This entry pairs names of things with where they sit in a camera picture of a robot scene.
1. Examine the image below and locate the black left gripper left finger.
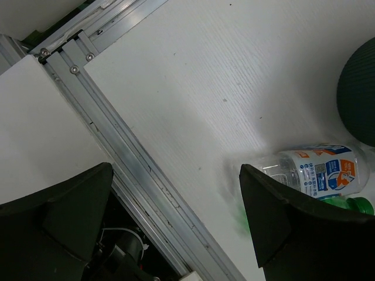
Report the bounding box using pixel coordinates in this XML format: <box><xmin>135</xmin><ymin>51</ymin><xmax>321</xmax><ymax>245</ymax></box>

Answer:
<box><xmin>1</xmin><ymin>162</ymin><xmax>114</xmax><ymax>280</ymax></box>

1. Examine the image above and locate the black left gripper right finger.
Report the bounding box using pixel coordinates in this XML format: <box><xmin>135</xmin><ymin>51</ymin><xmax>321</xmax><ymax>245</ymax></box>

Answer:
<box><xmin>239</xmin><ymin>165</ymin><xmax>374</xmax><ymax>280</ymax></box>

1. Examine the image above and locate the dark green plastic bin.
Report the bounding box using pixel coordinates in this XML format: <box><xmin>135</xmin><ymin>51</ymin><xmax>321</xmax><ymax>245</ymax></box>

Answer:
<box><xmin>336</xmin><ymin>38</ymin><xmax>374</xmax><ymax>146</ymax></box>

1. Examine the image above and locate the green plastic soda bottle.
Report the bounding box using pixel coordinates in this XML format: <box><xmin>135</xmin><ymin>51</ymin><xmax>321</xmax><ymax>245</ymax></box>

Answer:
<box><xmin>322</xmin><ymin>196</ymin><xmax>374</xmax><ymax>215</ymax></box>

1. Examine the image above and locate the clear bottle orange blue label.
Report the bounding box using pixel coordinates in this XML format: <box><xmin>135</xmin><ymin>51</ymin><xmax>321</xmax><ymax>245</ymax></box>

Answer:
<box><xmin>249</xmin><ymin>144</ymin><xmax>374</xmax><ymax>200</ymax></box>

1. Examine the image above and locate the aluminium table frame rail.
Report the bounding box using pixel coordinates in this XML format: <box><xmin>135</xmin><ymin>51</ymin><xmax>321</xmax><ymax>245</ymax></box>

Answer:
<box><xmin>1</xmin><ymin>1</ymin><xmax>243</xmax><ymax>280</ymax></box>

